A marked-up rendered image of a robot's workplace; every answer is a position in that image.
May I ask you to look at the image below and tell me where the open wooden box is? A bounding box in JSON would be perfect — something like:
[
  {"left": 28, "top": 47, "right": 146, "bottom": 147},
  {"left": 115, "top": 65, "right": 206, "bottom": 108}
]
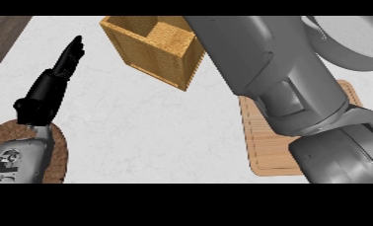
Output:
[{"left": 97, "top": 16, "right": 208, "bottom": 93}]

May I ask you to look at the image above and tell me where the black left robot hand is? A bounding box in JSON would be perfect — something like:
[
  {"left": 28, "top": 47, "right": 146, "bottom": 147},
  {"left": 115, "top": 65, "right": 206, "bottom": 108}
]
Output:
[{"left": 12, "top": 35, "right": 87, "bottom": 127}]

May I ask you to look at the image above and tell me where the brown wicker basket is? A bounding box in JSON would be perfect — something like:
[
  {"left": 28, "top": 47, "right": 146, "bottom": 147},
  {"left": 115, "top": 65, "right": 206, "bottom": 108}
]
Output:
[{"left": 0, "top": 118, "right": 69, "bottom": 185}]

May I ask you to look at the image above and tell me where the pale wooden cutting board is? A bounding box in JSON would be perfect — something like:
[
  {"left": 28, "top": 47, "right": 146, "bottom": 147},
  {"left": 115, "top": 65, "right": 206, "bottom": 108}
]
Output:
[{"left": 237, "top": 79, "right": 364, "bottom": 178}]

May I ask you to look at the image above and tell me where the grey round bowl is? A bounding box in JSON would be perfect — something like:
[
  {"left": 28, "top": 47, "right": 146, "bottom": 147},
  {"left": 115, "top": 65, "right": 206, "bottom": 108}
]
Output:
[{"left": 301, "top": 16, "right": 373, "bottom": 72}]

